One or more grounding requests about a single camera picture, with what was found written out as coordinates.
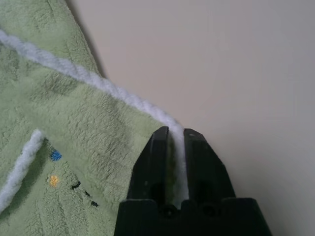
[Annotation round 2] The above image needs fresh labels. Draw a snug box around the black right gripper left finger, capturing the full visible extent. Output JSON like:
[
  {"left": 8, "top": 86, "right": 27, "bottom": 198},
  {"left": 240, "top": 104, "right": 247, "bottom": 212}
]
[{"left": 126, "top": 126, "right": 177, "bottom": 210}]

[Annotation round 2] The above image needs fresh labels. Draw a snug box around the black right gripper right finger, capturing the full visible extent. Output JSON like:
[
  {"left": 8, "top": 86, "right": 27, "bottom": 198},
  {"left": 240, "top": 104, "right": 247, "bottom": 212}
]
[{"left": 183, "top": 127, "right": 237, "bottom": 212}]

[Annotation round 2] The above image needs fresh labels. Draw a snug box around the green towel with white trim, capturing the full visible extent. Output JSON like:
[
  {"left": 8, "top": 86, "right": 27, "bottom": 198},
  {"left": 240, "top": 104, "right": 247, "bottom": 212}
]
[{"left": 0, "top": 0, "right": 190, "bottom": 236}]

